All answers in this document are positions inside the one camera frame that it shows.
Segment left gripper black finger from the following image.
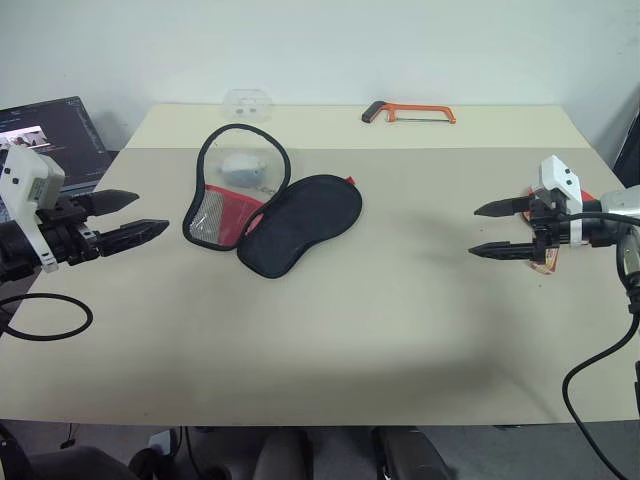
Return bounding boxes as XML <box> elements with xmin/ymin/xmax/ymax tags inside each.
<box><xmin>98</xmin><ymin>218</ymin><xmax>171</xmax><ymax>259</ymax></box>
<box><xmin>89</xmin><ymin>189</ymin><xmax>141</xmax><ymax>218</ymax></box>

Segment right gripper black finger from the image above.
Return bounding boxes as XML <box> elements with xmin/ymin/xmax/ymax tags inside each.
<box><xmin>473</xmin><ymin>195</ymin><xmax>532</xmax><ymax>219</ymax></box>
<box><xmin>467</xmin><ymin>240</ymin><xmax>539</xmax><ymax>262</ymax></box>

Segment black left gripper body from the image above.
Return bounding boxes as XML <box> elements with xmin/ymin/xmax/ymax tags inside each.
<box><xmin>35</xmin><ymin>195</ymin><xmax>104</xmax><ymax>267</ymax></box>

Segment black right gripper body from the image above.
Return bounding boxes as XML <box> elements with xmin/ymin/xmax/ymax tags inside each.
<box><xmin>526</xmin><ymin>196</ymin><xmax>572</xmax><ymax>264</ymax></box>

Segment blue and white plush toy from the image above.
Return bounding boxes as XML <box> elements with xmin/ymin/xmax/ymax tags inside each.
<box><xmin>219</xmin><ymin>151</ymin><xmax>278</xmax><ymax>199</ymax></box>

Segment black zippered case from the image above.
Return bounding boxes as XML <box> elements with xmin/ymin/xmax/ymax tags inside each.
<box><xmin>181</xmin><ymin>122</ymin><xmax>364</xmax><ymax>281</ymax></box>

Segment open laptop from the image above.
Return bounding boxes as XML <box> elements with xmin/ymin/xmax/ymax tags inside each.
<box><xmin>0</xmin><ymin>95</ymin><xmax>113</xmax><ymax>221</ymax></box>

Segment dark object beside table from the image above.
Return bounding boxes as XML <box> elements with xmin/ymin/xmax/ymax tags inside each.
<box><xmin>593</xmin><ymin>93</ymin><xmax>640</xmax><ymax>187</ymax></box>

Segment orange hacksaw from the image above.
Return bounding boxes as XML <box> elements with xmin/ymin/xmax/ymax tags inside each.
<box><xmin>360</xmin><ymin>100</ymin><xmax>458</xmax><ymax>127</ymax></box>

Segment clear plastic container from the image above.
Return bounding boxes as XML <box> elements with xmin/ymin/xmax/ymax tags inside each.
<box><xmin>221</xmin><ymin>88</ymin><xmax>276</xmax><ymax>124</ymax></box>

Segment dark rounded shape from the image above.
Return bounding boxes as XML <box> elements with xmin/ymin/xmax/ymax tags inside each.
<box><xmin>128</xmin><ymin>426</ymin><xmax>232</xmax><ymax>480</ymax></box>
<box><xmin>0</xmin><ymin>422</ymin><xmax>129</xmax><ymax>480</ymax></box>
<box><xmin>373</xmin><ymin>426</ymin><xmax>454</xmax><ymax>480</ymax></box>

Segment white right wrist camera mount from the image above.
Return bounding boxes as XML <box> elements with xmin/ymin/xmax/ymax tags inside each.
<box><xmin>529</xmin><ymin>154</ymin><xmax>585</xmax><ymax>247</ymax></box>

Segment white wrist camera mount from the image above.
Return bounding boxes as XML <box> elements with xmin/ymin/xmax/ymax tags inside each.
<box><xmin>0</xmin><ymin>144</ymin><xmax>67</xmax><ymax>274</ymax></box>
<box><xmin>529</xmin><ymin>154</ymin><xmax>585</xmax><ymax>247</ymax></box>

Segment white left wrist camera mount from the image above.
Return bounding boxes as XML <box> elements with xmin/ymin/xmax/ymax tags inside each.
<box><xmin>0</xmin><ymin>144</ymin><xmax>67</xmax><ymax>274</ymax></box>

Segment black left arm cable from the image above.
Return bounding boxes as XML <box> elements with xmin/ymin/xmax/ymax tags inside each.
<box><xmin>0</xmin><ymin>293</ymin><xmax>95</xmax><ymax>343</ymax></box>

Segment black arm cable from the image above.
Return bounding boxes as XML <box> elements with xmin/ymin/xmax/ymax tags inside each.
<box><xmin>0</xmin><ymin>293</ymin><xmax>95</xmax><ymax>343</ymax></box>
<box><xmin>561</xmin><ymin>211</ymin><xmax>640</xmax><ymax>480</ymax></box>

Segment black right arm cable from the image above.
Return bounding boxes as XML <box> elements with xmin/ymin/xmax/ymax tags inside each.
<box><xmin>561</xmin><ymin>211</ymin><xmax>640</xmax><ymax>480</ymax></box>

